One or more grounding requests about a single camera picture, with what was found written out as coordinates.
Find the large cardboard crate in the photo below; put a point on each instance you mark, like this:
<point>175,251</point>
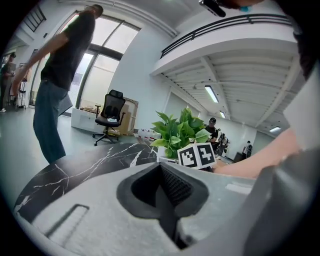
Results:
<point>130,115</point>

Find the green potted plant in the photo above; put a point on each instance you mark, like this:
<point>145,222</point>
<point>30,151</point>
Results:
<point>175,130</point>

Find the row of clear bottles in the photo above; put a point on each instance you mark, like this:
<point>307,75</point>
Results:
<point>148,133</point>

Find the black office chair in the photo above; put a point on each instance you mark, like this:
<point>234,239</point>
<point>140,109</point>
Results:
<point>111,112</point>

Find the person's black printed t-shirt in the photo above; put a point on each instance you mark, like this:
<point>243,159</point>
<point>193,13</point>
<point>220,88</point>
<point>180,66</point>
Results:
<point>308,50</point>

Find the head-worn black camera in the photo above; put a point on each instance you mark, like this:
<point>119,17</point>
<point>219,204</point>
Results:
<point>212,7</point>

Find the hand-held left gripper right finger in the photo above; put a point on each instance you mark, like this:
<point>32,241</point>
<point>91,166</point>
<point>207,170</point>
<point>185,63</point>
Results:
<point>220,200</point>

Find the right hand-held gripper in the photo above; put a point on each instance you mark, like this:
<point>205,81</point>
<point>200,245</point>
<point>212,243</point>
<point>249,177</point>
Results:
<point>197,155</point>

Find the black mezzanine railing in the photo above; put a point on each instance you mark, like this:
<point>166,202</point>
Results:
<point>225,23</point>

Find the long ceiling light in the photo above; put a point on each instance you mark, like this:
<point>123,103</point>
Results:
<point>275,129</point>
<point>222,114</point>
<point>211,93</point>

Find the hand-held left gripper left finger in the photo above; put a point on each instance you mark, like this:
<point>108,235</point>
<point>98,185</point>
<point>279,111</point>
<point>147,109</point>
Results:
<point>105,220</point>

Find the white low cabinet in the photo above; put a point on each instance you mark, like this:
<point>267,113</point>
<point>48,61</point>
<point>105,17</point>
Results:
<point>83,120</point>

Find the person's right forearm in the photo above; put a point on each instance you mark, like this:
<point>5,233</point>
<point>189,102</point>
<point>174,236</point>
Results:
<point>265,152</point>

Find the round black marble table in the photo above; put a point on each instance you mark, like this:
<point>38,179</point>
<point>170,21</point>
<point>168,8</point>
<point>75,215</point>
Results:
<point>82,165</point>

